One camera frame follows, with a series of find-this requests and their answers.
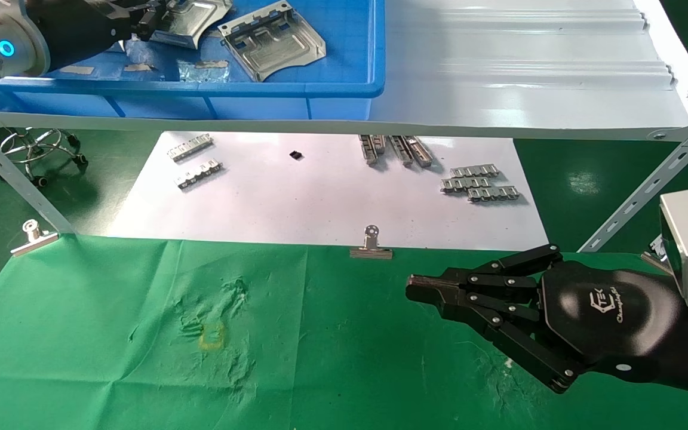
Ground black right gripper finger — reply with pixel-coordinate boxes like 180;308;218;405
407;244;563;294
407;288;589;395

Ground small notched metal strip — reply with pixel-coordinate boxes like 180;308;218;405
176;159;224;190
441;177;491;194
168;134;213;162
468;186;520;203
450;165;500;179

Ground silver binder clip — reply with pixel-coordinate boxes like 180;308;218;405
350;225;394;260
11;220;59;257

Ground chrome stool base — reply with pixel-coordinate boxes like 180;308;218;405
0;128;88;186

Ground clear plastic film scrap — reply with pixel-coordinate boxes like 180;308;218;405
177;63;231;82

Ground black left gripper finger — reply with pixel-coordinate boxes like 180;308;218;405
134;3;168;40

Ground white corrugated shelf sheet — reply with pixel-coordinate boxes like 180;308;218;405
0;0;688;142

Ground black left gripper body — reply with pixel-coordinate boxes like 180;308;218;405
24;0;142;63

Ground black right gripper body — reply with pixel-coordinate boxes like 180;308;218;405
538;261;683;384

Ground perforated white angle strut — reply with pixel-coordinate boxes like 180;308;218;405
577;105;688;253
0;116;76;235

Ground white paper sheet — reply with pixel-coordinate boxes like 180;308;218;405
108;131;546;250

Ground blue plastic bin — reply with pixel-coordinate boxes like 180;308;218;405
0;0;385;120

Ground green cloth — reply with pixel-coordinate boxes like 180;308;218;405
0;233;688;430

